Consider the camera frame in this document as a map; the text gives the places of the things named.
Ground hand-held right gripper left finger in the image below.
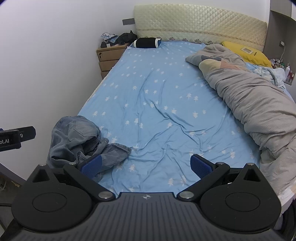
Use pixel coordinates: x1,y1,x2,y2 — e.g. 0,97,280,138
26,154,116,201

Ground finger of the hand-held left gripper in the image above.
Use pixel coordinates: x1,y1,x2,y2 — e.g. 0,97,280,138
5,126,36,142

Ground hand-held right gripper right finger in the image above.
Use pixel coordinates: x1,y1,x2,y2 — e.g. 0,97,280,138
177,153,270,201

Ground blue denim jeans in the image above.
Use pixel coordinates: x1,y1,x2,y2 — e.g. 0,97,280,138
47,115,132,182

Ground grey quilt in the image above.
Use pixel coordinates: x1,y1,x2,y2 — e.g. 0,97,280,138
185,44,296,197

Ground wooden nightstand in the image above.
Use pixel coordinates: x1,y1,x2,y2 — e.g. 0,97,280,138
97,42,130,80

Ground light blue blanket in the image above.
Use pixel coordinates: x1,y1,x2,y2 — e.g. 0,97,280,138
246,62,287,88

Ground yellow pillow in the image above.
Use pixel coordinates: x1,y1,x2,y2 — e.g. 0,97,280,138
221,41,273,68

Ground blue and white printed packets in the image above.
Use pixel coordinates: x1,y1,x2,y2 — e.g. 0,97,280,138
100,32,119,48

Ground row of small bottles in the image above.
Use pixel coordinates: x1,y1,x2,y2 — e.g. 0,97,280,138
272,58,296,82

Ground black cloth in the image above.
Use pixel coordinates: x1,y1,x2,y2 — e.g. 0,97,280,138
115,30,137,45

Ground black bolster pillow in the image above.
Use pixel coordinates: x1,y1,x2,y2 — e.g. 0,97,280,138
133,37,162,49

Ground cream quilted headboard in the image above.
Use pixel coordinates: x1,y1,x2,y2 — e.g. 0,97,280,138
134,3,267,52

